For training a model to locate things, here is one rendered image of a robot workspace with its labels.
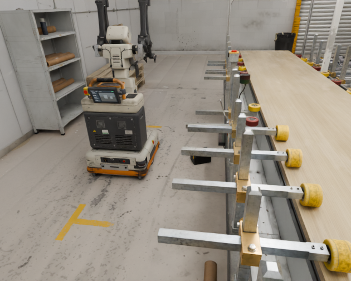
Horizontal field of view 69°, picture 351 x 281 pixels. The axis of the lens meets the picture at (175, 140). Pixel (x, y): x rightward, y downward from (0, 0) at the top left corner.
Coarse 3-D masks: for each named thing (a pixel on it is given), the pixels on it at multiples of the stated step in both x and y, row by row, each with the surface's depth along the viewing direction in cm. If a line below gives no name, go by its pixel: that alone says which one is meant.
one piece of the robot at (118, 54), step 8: (104, 48) 244; (112, 48) 242; (120, 48) 241; (128, 48) 240; (104, 56) 246; (112, 56) 245; (120, 56) 244; (128, 56) 243; (112, 64) 248; (120, 64) 246; (128, 64) 256; (120, 72) 256; (128, 72) 261; (120, 80) 261; (128, 80) 259; (128, 88) 263; (136, 88) 276
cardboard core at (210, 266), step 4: (208, 260) 166; (204, 264) 167; (208, 264) 164; (212, 264) 164; (216, 264) 166; (204, 268) 164; (208, 268) 161; (212, 268) 161; (216, 268) 164; (204, 272) 161; (208, 272) 159; (212, 272) 159; (216, 272) 161; (204, 276) 159; (208, 276) 157; (212, 276) 157; (216, 276) 159; (204, 280) 156; (208, 280) 154; (212, 280) 154; (216, 280) 157
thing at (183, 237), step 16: (160, 240) 75; (176, 240) 74; (192, 240) 73; (208, 240) 72; (224, 240) 72; (240, 240) 72; (272, 240) 72; (288, 256) 70; (304, 256) 69; (320, 256) 68
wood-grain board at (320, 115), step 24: (264, 72) 265; (288, 72) 262; (312, 72) 259; (264, 96) 198; (288, 96) 196; (312, 96) 195; (336, 96) 193; (264, 120) 163; (288, 120) 157; (312, 120) 156; (336, 120) 155; (288, 144) 131; (312, 144) 130; (336, 144) 130; (288, 168) 112; (312, 168) 112; (336, 168) 111; (336, 192) 97; (312, 216) 87; (336, 216) 87; (312, 240) 78
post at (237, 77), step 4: (236, 76) 151; (236, 80) 152; (236, 84) 153; (236, 88) 154; (232, 92) 159; (236, 92) 156; (232, 96) 157; (236, 96) 157; (232, 100) 158; (232, 104) 160; (232, 108) 161; (232, 112) 162; (232, 116) 163; (232, 120) 164
